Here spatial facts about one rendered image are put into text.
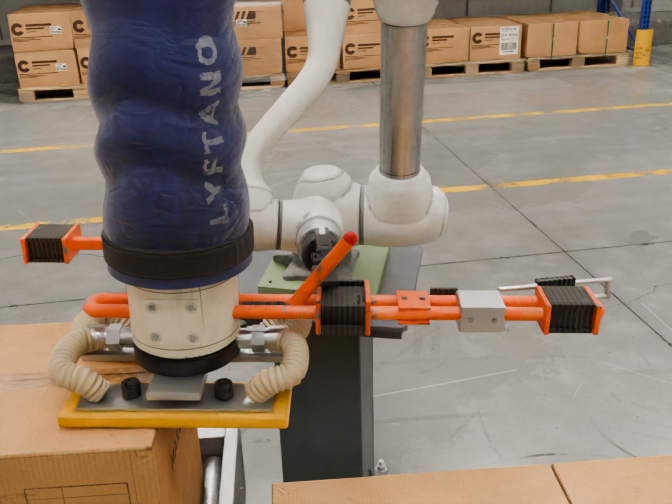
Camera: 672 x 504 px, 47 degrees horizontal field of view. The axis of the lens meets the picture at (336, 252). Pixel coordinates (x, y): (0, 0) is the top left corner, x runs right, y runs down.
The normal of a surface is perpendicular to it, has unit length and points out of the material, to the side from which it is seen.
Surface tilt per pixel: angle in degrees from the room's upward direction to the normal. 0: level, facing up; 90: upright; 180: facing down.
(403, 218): 98
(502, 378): 0
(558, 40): 92
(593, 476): 0
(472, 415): 0
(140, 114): 69
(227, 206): 81
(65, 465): 90
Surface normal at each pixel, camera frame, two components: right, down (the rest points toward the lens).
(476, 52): 0.14, 0.39
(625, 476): -0.03, -0.92
